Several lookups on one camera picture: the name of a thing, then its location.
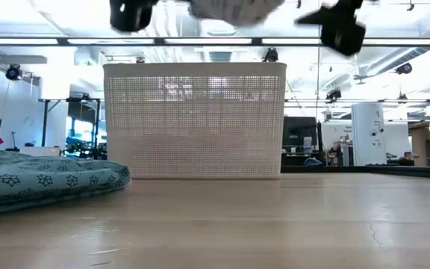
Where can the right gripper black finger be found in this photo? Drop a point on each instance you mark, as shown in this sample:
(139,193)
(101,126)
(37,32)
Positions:
(317,16)

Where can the grey cross-printed fabric packet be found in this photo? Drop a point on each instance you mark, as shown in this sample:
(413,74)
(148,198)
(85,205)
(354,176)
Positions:
(237,11)

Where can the white perforated plastic basket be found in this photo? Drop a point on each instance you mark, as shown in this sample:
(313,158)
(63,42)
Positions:
(196,130)

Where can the white round pillar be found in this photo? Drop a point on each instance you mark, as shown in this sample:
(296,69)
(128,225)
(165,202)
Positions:
(368,134)

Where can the blue rounded object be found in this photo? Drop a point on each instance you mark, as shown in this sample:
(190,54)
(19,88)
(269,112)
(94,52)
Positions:
(313,162)

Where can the person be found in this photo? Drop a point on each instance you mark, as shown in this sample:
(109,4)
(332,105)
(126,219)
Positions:
(407,158)

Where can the white flat box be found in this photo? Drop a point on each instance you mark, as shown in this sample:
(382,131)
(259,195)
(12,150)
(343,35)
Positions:
(39,151)

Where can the teal star-patterned folded gown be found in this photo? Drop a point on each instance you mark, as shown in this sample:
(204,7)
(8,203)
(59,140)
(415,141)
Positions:
(32,179)

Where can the black round ceiling camera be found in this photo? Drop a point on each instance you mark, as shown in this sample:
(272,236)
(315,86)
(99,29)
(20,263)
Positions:
(404,68)
(271,55)
(13,73)

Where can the black metal rack frame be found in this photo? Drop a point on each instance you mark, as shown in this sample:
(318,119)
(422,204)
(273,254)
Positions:
(45,119)

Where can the black metal table frame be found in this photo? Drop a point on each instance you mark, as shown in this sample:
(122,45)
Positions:
(386,171)

